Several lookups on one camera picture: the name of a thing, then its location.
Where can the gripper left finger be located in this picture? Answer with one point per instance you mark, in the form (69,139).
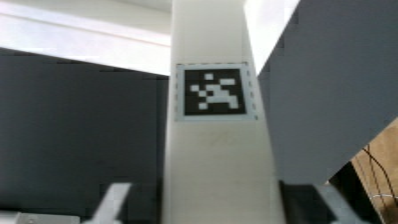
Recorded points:
(129,204)

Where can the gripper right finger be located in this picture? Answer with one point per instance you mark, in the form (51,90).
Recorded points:
(316,205)

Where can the white leg with marker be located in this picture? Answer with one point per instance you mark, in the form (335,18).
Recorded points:
(221,183)

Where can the white desk top tray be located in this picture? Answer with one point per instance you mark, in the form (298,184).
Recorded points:
(147,34)

